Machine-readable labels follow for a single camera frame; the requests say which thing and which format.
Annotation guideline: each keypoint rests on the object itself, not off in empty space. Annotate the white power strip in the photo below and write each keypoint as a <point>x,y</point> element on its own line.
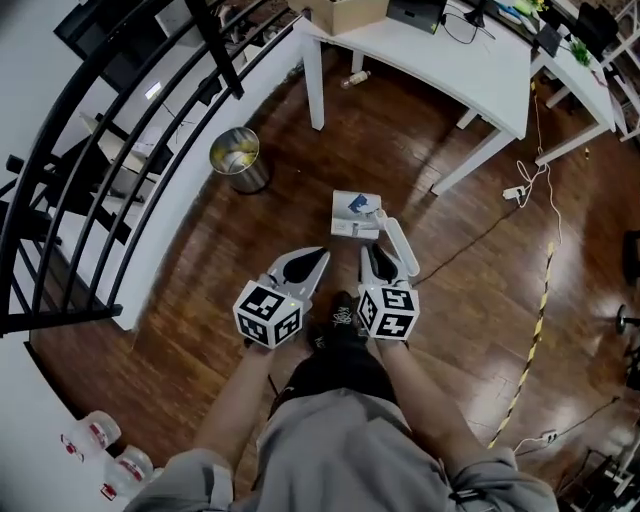
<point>513,192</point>
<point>550,436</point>

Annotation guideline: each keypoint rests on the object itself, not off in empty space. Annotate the black stair railing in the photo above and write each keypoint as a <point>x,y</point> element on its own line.
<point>100,165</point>

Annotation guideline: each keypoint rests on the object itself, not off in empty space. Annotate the person's left forearm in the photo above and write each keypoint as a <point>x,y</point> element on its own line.
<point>240,400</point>

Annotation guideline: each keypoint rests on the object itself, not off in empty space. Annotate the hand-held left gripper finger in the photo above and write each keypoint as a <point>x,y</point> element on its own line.
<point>320,272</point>
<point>295,255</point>

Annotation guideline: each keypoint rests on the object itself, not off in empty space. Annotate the black tablet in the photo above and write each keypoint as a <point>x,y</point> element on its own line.
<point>548,40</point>

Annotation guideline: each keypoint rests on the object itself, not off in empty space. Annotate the small green plant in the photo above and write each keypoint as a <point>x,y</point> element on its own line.
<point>580,51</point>

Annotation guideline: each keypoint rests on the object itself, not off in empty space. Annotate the black electronic device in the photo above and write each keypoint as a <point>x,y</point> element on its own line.
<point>415,12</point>

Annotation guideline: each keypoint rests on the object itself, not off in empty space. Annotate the red label water bottle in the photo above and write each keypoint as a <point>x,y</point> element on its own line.
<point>127,470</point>
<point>95,432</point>

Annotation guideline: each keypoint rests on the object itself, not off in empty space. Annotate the clear plastic bottle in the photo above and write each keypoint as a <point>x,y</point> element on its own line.
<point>356,79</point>

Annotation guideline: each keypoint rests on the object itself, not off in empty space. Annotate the person's grey shirt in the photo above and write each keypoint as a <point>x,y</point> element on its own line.
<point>345,460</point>

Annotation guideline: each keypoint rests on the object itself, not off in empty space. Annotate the silver metal trash can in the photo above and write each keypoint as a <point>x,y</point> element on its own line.
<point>247,177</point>

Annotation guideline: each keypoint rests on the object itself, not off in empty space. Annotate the large white table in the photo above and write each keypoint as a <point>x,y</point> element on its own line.
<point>440,60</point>

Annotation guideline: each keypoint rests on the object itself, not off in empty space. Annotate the white dustpan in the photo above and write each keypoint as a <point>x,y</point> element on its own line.
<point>345,210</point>

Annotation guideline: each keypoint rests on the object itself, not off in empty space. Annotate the person's black trousers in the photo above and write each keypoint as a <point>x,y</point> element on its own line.
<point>345,365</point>

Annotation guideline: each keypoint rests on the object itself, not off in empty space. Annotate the crumpled white paper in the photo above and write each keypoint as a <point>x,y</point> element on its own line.
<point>234,160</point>

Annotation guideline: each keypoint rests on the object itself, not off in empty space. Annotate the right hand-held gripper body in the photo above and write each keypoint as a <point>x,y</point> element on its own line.
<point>387,310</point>

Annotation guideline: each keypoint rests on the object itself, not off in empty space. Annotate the cardboard box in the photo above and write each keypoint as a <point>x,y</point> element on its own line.
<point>345,15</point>

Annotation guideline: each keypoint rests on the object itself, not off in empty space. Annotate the person's black shoe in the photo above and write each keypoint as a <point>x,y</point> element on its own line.
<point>345,312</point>

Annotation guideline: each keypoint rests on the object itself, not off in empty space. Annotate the black stool base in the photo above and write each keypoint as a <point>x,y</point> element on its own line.
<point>629,320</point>

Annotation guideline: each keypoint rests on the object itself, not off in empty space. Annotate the blue paper scrap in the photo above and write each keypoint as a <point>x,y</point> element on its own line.
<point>358,202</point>

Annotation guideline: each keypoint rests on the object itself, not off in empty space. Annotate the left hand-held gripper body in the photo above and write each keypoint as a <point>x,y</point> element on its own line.
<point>270,315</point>

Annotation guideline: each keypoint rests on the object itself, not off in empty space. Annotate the person's right forearm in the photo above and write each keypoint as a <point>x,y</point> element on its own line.
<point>415,395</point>

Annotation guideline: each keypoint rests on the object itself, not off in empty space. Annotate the yellow black striped tape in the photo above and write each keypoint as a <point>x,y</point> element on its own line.
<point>532,345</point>

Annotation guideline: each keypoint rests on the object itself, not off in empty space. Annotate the small white table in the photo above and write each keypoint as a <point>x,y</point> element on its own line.
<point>575,85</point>

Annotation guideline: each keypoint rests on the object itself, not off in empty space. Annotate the black monitor stand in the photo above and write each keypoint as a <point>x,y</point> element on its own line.
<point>476,14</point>

